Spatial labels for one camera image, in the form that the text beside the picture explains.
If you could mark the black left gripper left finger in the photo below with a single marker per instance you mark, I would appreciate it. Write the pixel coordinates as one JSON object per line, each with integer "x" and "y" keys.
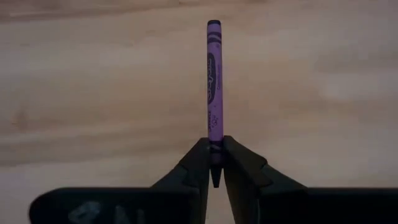
{"x": 192, "y": 177}

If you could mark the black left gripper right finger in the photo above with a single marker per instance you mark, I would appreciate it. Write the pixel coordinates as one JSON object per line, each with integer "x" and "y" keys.
{"x": 248, "y": 177}

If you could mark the purple crayon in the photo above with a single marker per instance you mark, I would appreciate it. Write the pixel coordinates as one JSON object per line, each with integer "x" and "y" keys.
{"x": 215, "y": 77}

